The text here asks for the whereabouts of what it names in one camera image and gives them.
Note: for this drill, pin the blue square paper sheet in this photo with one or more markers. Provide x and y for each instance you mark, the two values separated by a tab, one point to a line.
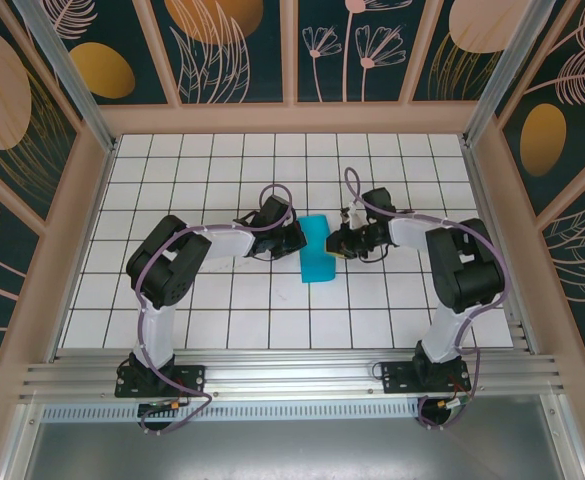
317	250

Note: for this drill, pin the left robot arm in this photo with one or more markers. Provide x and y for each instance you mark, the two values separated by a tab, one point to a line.
157	330

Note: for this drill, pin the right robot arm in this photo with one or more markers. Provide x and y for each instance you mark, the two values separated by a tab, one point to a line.
439	335

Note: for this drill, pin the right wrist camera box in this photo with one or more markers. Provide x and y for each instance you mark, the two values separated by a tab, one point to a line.
353	216

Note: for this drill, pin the aluminium mounting rail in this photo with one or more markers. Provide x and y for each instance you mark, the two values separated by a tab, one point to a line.
292	372

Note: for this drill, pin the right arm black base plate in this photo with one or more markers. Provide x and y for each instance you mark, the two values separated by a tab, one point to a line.
397	377

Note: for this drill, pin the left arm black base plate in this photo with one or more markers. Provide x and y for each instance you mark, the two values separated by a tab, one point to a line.
192	380

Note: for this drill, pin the aluminium frame post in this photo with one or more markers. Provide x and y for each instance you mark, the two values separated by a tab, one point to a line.
72	85
502	75

